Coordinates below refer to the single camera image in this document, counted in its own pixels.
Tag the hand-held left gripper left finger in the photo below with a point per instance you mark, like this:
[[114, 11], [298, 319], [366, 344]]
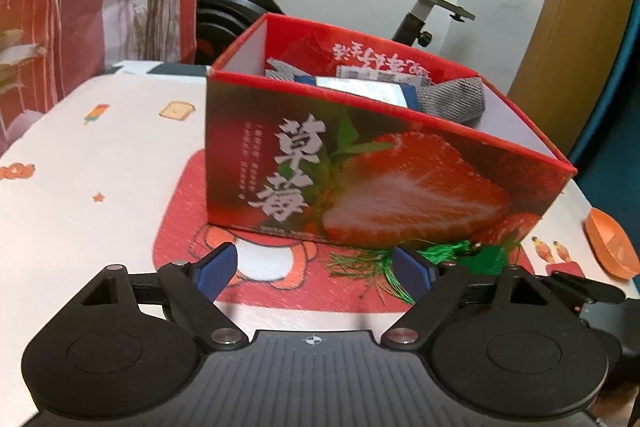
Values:
[[217, 272]]

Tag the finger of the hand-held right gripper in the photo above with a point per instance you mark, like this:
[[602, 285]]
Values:
[[585, 289]]

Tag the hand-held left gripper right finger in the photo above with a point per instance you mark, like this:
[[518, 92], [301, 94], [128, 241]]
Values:
[[412, 274]]

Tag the green tassel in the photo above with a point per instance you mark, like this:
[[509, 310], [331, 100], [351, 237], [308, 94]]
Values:
[[470, 254]]

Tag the red strawberry print cardboard box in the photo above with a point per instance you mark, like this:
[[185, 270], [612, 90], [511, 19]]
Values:
[[375, 177]]

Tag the grey knitted sock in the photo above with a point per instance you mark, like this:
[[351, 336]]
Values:
[[450, 99]]

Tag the blue and white packet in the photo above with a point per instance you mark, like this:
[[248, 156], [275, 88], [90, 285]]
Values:
[[370, 91]]

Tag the orange plastic bowl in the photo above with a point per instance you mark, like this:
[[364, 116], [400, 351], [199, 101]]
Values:
[[612, 242]]

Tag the white cartoon print tablecloth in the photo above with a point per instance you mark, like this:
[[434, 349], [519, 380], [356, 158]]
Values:
[[100, 157]]

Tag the teal curtain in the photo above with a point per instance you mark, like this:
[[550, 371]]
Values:
[[615, 107]]

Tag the wooden door panel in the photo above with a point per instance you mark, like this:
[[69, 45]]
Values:
[[575, 7]]

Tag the pink bamboo print sheet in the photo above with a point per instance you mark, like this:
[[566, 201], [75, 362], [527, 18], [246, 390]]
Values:
[[75, 7]]

